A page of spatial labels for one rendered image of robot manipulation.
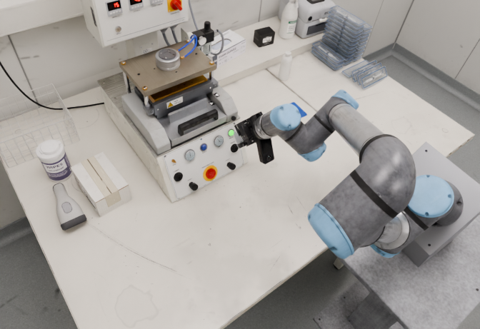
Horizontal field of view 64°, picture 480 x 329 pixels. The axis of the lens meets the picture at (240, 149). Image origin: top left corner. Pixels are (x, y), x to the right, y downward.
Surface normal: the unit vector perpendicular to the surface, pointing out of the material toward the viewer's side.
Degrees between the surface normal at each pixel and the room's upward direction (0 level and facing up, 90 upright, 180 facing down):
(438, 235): 44
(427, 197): 36
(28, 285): 0
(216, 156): 65
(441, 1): 90
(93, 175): 1
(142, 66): 0
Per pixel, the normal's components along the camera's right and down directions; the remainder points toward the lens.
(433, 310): 0.07, -0.66
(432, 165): -0.52, -0.21
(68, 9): 0.60, 0.63
